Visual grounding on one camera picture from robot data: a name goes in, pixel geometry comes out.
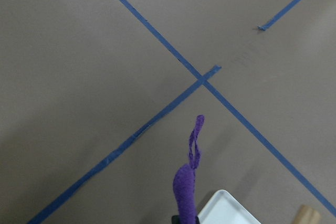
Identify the purple towel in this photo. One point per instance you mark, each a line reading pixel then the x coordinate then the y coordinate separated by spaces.
pixel 185 177

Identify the wooden towel rack white base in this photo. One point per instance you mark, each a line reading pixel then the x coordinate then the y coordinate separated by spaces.
pixel 222 207

